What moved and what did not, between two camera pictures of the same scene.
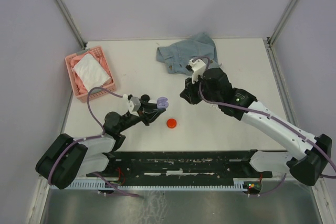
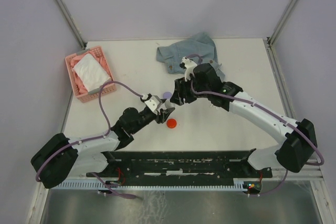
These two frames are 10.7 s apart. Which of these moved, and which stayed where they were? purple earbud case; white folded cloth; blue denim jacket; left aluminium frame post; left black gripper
Moved: left black gripper; purple earbud case
Stayed: blue denim jacket; white folded cloth; left aluminium frame post
